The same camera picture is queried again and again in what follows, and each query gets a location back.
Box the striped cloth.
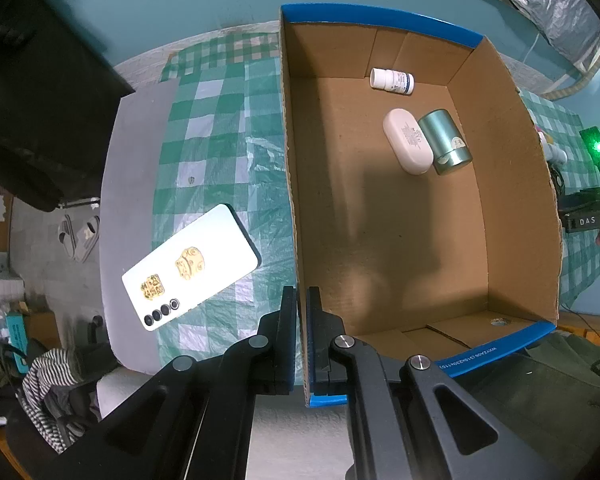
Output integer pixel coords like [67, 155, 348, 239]
[22, 347, 103, 455]

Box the white bottle with blue label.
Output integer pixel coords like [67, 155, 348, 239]
[370, 67, 415, 95]

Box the white smartphone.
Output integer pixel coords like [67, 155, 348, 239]
[121, 203, 261, 332]

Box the teal carton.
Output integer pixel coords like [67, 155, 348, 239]
[4, 310, 31, 377]

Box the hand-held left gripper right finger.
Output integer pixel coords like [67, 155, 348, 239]
[306, 286, 571, 480]

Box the teal round tin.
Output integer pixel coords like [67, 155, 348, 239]
[418, 110, 473, 176]

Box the black bag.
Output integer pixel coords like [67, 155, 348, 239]
[0, 0, 136, 213]

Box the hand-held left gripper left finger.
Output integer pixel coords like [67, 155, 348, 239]
[35, 285, 298, 480]

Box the white earbud case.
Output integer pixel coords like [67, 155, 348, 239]
[383, 108, 432, 176]

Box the small-check green tablecloth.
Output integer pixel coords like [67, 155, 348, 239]
[162, 32, 283, 81]

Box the cardboard box with blue rim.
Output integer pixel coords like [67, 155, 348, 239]
[279, 4, 563, 408]

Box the white cylinder container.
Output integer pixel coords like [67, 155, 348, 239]
[544, 132, 569, 164]

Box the olive green cloth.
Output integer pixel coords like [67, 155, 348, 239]
[450, 332, 600, 480]

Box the silver tarp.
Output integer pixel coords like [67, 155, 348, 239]
[395, 0, 600, 72]

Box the large-check green tablecloth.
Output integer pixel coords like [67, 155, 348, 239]
[152, 65, 600, 361]

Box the beige rope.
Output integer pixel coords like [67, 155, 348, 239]
[542, 65, 598, 103]

